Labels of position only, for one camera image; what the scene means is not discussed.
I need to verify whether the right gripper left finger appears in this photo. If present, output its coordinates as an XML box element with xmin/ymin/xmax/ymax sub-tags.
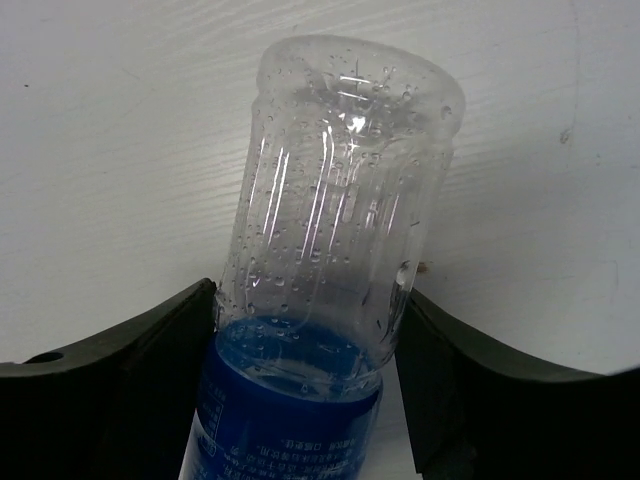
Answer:
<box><xmin>1</xmin><ymin>279</ymin><xmax>216</xmax><ymax>479</ymax></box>

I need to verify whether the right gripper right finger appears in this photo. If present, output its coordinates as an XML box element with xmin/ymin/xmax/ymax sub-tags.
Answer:
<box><xmin>397</xmin><ymin>292</ymin><xmax>639</xmax><ymax>479</ymax></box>

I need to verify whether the blue label bottle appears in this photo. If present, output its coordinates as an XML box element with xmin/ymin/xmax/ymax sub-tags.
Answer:
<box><xmin>181</xmin><ymin>35</ymin><xmax>465</xmax><ymax>479</ymax></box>

